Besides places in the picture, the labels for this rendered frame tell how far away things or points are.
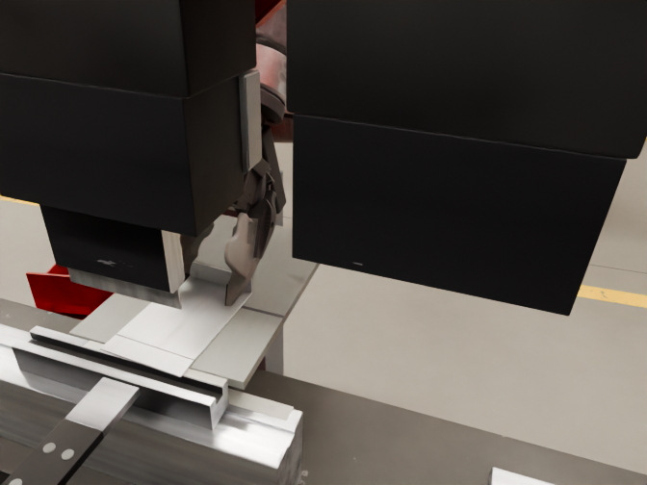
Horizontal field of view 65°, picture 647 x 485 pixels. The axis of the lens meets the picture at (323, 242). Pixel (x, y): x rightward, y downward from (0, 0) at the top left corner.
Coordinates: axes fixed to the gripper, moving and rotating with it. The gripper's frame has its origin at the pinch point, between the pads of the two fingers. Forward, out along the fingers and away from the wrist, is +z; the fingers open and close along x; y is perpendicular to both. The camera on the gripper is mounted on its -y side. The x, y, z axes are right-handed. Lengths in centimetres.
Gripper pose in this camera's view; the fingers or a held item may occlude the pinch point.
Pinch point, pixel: (206, 287)
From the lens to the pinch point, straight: 53.9
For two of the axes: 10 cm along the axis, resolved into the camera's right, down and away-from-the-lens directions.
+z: -2.6, 9.6, -1.2
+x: 9.3, 2.2, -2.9
